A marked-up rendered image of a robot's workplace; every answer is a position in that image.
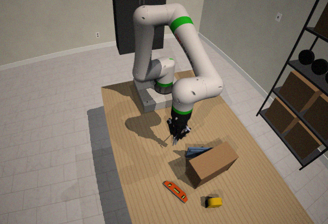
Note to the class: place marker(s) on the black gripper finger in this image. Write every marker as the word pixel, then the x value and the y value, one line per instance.
pixel 173 130
pixel 187 130

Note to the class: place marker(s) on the yellow tape measure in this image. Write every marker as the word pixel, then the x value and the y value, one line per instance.
pixel 213 202

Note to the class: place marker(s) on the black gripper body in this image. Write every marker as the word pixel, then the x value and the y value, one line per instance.
pixel 182 124

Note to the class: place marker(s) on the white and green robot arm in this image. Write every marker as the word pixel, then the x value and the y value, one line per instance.
pixel 207 83

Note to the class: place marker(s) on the orange spirit level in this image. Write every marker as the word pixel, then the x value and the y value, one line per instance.
pixel 176 191

